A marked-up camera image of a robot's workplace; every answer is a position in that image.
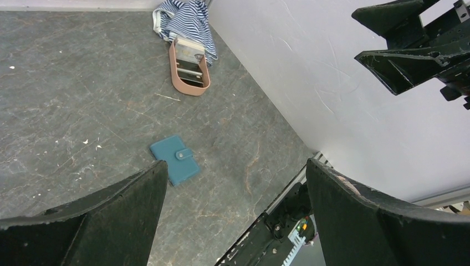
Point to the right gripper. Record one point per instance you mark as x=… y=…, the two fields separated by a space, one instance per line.
x=418 y=53

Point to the pink card box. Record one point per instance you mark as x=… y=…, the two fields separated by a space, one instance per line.
x=189 y=69

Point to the striped blue white cloth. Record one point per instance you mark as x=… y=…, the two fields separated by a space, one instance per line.
x=189 y=19

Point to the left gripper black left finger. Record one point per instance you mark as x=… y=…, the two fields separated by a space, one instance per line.
x=112 y=226

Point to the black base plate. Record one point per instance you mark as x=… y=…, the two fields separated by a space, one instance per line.
x=266 y=241

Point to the light blue cable duct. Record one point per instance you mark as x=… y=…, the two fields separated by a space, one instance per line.
x=297 y=241

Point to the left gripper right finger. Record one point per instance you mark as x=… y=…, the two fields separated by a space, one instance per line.
x=359 y=225

